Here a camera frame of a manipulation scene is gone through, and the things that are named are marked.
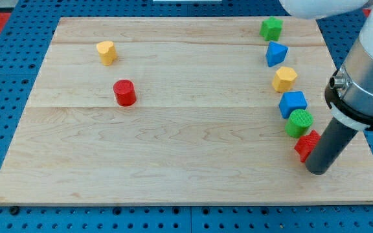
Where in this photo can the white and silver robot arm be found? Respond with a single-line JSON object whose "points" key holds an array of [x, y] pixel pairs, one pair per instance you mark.
{"points": [[349, 93]]}

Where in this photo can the blue triangle block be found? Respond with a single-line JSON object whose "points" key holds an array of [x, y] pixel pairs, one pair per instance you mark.
{"points": [[276, 53]]}

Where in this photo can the light wooden board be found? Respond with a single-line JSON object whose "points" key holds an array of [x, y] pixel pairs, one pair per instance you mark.
{"points": [[205, 129]]}

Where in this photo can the red cylinder block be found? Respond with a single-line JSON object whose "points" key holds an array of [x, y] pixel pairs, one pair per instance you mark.
{"points": [[124, 91]]}

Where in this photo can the yellow heart block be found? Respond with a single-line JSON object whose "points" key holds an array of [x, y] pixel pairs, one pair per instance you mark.
{"points": [[107, 52]]}

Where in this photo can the yellow hexagon block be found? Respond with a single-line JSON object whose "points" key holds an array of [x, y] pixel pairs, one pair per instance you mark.
{"points": [[284, 79]]}

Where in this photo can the blue cube block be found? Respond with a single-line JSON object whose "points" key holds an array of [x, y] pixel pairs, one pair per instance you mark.
{"points": [[291, 101]]}

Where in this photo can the green cylinder block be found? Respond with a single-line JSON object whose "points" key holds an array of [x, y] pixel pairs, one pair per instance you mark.
{"points": [[298, 123]]}

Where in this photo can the green star block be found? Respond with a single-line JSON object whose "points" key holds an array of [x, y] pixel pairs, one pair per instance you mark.
{"points": [[271, 29]]}

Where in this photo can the red star block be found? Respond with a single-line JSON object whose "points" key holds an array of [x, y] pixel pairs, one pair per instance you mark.
{"points": [[306, 144]]}

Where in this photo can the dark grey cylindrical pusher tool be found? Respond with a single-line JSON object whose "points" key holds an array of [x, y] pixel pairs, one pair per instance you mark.
{"points": [[333, 141]]}

